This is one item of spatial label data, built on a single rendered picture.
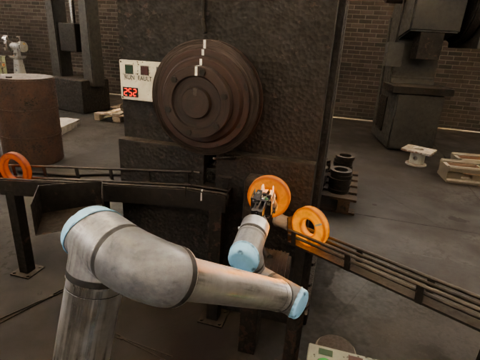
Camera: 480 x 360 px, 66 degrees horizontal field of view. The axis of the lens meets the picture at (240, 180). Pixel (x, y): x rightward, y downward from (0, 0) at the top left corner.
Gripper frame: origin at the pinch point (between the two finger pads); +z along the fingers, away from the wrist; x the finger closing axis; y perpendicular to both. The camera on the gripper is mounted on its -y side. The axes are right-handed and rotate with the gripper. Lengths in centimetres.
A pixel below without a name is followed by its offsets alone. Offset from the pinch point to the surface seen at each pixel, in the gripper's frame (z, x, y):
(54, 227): -20, 85, -22
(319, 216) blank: -0.3, -19.1, -7.1
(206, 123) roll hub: 18.2, 30.1, 14.4
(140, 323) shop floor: -17, 59, -84
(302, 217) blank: 2.1, -12.9, -11.5
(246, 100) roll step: 26.4, 16.1, 22.3
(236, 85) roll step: 26.4, 19.9, 28.1
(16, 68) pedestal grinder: 553, 705, -214
